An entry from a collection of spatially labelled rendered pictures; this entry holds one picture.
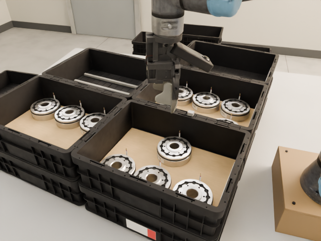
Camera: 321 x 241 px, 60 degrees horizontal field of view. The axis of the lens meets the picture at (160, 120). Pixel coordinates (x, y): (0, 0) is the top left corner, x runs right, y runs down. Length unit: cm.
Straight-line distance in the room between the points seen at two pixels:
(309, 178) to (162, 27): 56
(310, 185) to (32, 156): 78
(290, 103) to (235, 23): 244
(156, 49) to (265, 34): 320
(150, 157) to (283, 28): 317
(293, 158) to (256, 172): 14
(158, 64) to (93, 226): 49
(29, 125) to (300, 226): 89
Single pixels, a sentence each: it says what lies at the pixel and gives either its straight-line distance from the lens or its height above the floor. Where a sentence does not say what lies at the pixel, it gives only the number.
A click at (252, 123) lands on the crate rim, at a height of 93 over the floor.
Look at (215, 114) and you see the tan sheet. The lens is 104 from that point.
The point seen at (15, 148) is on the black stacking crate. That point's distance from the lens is 93.
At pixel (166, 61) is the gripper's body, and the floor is 113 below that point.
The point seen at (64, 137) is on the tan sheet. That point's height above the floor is 83.
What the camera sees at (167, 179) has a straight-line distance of 74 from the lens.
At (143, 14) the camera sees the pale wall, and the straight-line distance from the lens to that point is 398.
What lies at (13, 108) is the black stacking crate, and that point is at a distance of 111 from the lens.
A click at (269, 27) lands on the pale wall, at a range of 380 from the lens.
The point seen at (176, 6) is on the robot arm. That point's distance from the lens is 63.
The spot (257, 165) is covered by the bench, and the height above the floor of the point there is 70.
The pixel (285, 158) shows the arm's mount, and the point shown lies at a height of 80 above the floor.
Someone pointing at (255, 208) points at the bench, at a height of 70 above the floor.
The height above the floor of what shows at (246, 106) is 86.
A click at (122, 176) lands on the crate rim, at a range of 66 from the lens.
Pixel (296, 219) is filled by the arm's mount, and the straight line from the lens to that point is 85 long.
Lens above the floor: 141
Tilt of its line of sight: 36 degrees down
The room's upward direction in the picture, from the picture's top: straight up
